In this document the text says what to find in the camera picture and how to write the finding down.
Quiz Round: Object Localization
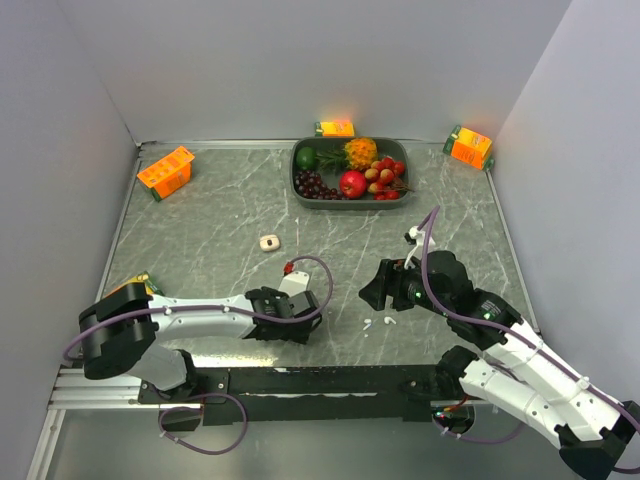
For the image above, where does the dark purple grape bunch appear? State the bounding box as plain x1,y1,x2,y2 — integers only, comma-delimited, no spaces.
293,170,346,200

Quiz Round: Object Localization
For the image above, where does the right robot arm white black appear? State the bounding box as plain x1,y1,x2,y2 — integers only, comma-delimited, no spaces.
359,251,639,479

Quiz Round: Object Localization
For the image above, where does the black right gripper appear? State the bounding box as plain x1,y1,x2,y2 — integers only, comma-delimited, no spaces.
357,258,452,317

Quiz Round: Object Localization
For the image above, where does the orange juice box far left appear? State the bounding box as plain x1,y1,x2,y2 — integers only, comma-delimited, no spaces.
137,146,195,202

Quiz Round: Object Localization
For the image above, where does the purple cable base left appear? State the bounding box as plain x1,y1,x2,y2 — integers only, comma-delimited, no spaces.
157,391,249,455

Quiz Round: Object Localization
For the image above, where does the orange juice box back centre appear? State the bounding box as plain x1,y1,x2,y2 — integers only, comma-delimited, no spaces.
314,121,355,137

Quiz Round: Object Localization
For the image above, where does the dark grey fruit tray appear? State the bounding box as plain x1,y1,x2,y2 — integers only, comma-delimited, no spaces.
290,137,410,211

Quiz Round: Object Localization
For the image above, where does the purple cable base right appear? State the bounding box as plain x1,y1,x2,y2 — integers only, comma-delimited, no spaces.
435,422,525,446

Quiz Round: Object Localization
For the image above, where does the orange juice box near left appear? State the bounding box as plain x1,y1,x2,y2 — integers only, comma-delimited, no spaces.
112,270,164,295

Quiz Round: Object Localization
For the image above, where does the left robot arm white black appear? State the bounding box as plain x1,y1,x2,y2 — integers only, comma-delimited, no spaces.
79,283,322,402

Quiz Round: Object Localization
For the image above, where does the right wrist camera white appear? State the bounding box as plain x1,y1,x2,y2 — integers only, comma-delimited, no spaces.
402,225,436,270

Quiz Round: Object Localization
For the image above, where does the orange juice box far right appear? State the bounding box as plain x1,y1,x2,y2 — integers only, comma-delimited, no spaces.
443,125,495,171

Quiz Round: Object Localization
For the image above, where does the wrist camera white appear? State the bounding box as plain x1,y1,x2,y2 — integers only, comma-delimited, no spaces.
402,225,436,270
277,262,311,298

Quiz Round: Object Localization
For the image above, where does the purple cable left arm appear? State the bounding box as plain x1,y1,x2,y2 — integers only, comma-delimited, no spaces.
61,255,335,363

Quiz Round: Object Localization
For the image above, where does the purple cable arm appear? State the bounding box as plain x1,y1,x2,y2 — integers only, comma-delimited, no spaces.
417,204,640,474
61,255,335,363

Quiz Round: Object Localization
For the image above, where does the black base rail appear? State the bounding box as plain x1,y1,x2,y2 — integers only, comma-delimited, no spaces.
138,365,464,426

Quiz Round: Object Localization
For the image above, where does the purple cable base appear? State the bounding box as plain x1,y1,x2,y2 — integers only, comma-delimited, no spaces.
435,422,525,446
157,391,249,455

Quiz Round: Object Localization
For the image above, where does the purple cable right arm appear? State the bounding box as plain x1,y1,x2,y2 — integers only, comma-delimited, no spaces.
417,204,640,474

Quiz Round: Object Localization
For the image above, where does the red apple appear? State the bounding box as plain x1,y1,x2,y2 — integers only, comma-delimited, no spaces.
339,170,368,200

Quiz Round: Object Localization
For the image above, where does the orange juice box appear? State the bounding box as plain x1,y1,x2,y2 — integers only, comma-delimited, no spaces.
314,121,355,137
443,125,495,171
137,146,195,202
112,270,164,295

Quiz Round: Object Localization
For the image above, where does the small pineapple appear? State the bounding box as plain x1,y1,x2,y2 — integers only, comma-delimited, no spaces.
316,137,378,171

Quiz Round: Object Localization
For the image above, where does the green lime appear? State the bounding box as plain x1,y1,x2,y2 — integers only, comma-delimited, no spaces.
295,147,316,171

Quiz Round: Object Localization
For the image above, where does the pink earbuds charging case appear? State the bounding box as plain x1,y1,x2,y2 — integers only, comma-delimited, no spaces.
259,234,281,252

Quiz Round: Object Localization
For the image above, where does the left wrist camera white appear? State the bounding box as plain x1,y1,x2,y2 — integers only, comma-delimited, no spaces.
277,262,311,298

